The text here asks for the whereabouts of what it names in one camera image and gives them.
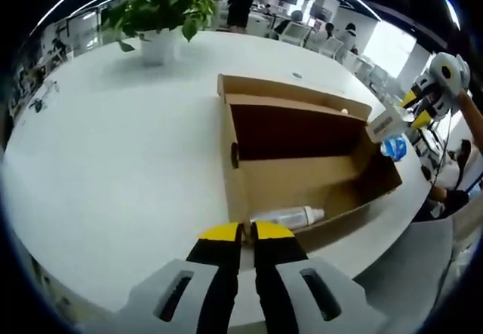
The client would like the small dark wiry object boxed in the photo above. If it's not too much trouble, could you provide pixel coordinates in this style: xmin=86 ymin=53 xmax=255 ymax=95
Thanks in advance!
xmin=29 ymin=79 xmax=60 ymax=113

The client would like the green potted plant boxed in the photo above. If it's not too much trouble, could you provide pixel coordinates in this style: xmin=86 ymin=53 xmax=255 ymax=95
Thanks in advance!
xmin=98 ymin=0 xmax=219 ymax=67

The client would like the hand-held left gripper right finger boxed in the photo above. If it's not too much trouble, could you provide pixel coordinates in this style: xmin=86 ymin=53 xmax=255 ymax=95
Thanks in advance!
xmin=251 ymin=219 xmax=374 ymax=334

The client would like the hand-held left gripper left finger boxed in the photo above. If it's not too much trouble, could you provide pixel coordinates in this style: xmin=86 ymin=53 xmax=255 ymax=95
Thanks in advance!
xmin=119 ymin=221 xmax=245 ymax=334

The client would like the translucent plastic bottle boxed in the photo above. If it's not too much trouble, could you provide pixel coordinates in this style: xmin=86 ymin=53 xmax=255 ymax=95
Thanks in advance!
xmin=248 ymin=205 xmax=325 ymax=232

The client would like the blue wet wipes soft item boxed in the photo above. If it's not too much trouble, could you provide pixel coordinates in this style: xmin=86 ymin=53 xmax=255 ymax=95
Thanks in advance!
xmin=380 ymin=134 xmax=408 ymax=161

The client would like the white office chair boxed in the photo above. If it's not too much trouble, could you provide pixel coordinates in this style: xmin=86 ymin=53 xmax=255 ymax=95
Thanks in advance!
xmin=281 ymin=23 xmax=309 ymax=47
xmin=320 ymin=38 xmax=344 ymax=60

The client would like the brown cardboard shoe box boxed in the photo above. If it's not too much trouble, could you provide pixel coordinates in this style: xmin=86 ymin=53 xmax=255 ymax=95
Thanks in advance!
xmin=217 ymin=72 xmax=404 ymax=254

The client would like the small white carton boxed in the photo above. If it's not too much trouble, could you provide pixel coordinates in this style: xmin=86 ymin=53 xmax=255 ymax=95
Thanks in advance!
xmin=368 ymin=108 xmax=408 ymax=146

